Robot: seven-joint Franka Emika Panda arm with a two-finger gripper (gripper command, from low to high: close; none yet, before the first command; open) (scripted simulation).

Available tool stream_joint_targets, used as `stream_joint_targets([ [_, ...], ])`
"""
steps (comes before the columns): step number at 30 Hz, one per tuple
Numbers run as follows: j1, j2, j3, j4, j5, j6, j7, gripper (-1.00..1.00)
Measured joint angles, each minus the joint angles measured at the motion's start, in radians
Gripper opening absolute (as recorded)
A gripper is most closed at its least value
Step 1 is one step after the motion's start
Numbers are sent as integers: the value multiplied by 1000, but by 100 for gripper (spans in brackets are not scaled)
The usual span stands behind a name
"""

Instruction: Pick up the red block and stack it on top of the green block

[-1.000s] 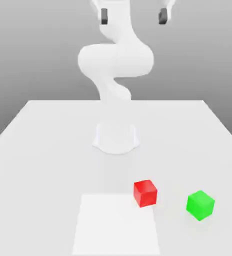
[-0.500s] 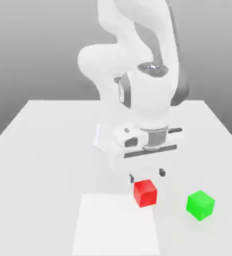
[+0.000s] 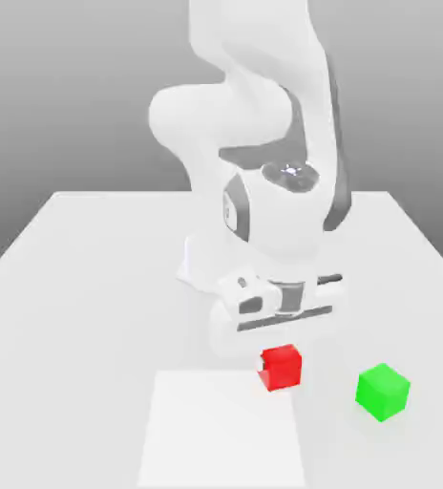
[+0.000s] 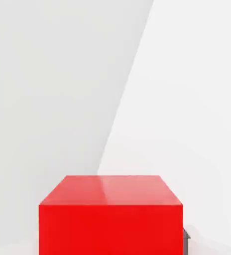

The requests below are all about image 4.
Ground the small red cube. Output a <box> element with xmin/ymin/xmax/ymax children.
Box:
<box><xmin>38</xmin><ymin>175</ymin><xmax>184</xmax><ymax>255</ymax></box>

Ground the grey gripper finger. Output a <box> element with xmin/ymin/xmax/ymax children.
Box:
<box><xmin>182</xmin><ymin>227</ymin><xmax>231</xmax><ymax>255</ymax></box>

